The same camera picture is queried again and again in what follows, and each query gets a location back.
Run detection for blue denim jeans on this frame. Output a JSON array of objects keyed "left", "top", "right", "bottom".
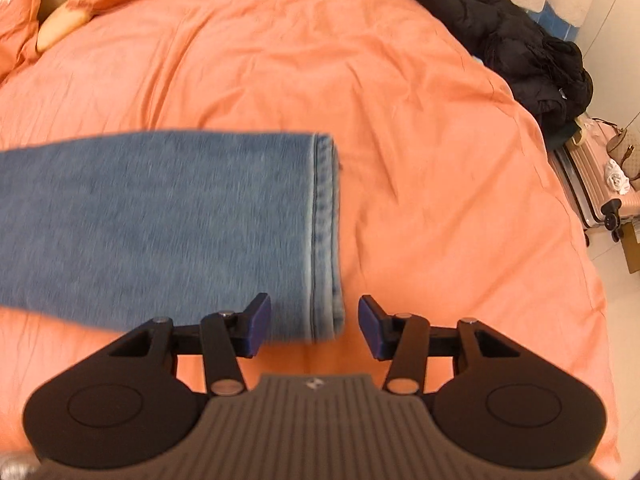
[{"left": 1, "top": 131, "right": 345, "bottom": 341}]

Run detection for orange duvet cover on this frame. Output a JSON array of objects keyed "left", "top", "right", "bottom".
[{"left": 1, "top": 0, "right": 620, "bottom": 476}]

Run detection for pink suitcase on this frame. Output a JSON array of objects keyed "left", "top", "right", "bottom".
[{"left": 549, "top": 115, "right": 639, "bottom": 243}]

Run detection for beige handbag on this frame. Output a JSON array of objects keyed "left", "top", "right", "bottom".
[{"left": 594, "top": 118, "right": 639, "bottom": 191}]

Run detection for black puffer jacket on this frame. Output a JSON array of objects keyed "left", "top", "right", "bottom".
[{"left": 416, "top": 0, "right": 593, "bottom": 150}]

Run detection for small yellow pillow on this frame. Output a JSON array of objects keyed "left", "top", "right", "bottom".
[{"left": 36, "top": 0, "right": 93, "bottom": 53}]

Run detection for orange pillow left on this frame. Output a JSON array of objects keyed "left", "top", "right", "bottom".
[{"left": 0, "top": 0, "right": 41, "bottom": 82}]

